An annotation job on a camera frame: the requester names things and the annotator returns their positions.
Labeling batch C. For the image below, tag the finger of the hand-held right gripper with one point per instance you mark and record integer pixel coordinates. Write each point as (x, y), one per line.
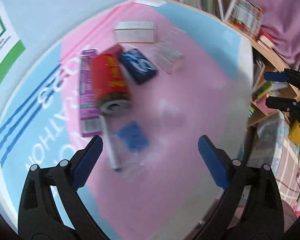
(280, 103)
(275, 76)

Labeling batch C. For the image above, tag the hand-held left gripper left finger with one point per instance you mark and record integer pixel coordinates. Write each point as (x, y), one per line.
(88, 162)

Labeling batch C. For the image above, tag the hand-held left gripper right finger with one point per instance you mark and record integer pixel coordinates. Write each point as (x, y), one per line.
(212, 162)

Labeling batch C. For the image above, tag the white pen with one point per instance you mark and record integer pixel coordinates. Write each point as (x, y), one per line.
(111, 150)

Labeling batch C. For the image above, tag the clear bag with blue item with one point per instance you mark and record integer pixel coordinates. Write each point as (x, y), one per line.
(132, 135)

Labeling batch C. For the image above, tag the purple carton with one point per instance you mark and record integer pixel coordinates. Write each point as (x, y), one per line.
(86, 100)

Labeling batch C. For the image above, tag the red cylindrical can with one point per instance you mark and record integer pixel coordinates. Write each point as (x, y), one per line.
(107, 80)

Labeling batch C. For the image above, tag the clear plastic box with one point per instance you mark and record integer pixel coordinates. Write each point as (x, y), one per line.
(168, 55)

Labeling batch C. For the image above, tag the blue small box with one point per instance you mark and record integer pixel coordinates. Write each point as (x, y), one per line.
(137, 65)

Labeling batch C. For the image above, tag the white cardboard box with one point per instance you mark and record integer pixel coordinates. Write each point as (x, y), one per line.
(135, 33)

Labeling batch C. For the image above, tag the pile of shelf books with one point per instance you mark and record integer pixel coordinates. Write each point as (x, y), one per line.
(262, 90)

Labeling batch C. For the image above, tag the wooden bookshelf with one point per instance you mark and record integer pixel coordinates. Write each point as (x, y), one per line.
(270, 55)

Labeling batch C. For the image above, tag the yellow plastic piece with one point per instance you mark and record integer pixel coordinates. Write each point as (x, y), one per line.
(297, 133)

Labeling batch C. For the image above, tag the stack of flat books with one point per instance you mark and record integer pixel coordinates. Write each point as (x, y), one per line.
(265, 40)

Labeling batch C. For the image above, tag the clear plastic storage bag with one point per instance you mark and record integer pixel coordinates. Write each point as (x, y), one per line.
(267, 140)

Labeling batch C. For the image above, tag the purple curtain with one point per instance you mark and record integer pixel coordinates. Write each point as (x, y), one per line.
(280, 10)

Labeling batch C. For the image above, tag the plaid blanket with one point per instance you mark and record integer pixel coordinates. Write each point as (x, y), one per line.
(290, 170)

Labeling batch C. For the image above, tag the pink and blue printed cloth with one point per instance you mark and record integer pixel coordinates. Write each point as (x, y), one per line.
(177, 105)

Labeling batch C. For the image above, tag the row of colourful books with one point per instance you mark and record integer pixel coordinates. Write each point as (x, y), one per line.
(245, 15)

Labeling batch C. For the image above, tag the white paper sheet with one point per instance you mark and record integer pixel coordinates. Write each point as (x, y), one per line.
(150, 1)

